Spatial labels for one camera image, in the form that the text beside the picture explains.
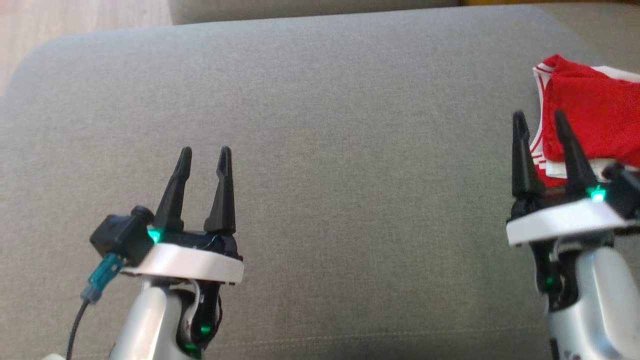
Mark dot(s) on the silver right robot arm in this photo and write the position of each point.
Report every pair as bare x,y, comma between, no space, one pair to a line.
600,310

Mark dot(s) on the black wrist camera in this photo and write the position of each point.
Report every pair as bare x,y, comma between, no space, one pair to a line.
625,190
122,235

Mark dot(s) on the large grey sofa seat cushion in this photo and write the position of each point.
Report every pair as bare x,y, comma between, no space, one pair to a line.
350,175

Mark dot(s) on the grey sofa back cushion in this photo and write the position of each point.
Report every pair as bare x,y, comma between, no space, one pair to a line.
315,10

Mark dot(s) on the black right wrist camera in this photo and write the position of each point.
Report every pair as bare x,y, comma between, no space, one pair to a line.
625,190

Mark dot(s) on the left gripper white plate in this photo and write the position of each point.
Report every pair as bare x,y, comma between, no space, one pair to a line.
190,262

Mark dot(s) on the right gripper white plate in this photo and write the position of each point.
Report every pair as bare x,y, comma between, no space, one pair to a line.
560,220

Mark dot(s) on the red jersey with white sleeves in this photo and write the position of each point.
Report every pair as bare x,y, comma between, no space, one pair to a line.
590,110

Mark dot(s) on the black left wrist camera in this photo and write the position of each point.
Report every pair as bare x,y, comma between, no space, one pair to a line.
122,235

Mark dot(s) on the red shorts with white stripes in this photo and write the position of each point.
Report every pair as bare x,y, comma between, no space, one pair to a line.
622,75

